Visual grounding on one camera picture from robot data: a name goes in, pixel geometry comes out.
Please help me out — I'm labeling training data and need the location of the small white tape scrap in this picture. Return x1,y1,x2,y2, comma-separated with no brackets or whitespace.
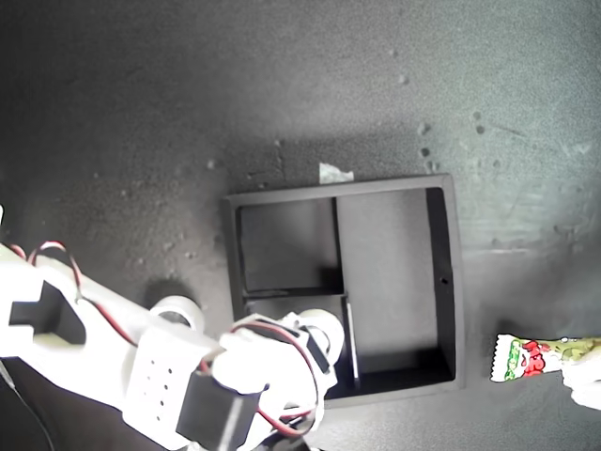
318,162,354,183

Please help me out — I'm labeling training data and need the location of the thin grey wire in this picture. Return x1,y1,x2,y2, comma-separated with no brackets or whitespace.
0,359,55,451

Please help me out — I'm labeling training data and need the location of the black tray with wells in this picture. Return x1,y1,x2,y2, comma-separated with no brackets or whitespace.
220,172,468,411

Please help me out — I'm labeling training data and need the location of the red and black servo wire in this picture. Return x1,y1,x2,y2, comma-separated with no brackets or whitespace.
201,323,316,436
27,241,140,349

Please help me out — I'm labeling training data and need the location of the snack bar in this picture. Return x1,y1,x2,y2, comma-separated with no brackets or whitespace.
487,332,601,384

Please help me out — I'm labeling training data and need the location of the white tape roll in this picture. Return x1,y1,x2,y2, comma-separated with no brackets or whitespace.
149,294,204,333
300,308,347,367

